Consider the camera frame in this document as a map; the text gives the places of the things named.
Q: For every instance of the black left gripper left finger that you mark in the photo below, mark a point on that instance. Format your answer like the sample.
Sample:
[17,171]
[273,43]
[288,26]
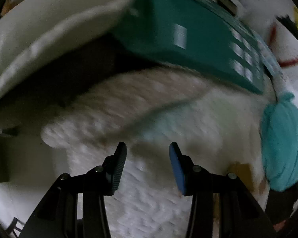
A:
[74,205]

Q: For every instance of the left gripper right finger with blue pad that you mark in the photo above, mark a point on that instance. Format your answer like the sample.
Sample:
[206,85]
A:
[240,215]

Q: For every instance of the white patchwork round rug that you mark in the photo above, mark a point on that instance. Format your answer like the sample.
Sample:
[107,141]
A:
[217,125]

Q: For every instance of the teal plush cushion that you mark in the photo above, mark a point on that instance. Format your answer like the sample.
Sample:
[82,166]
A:
[279,136]

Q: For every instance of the white pillow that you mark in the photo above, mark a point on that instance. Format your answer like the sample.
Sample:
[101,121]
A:
[38,31]

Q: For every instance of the green box with buttons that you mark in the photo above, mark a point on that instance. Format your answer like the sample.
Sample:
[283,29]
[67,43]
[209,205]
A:
[198,35]

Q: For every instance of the white plastic bag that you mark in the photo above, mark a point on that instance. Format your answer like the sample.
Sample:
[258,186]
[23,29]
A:
[261,16]

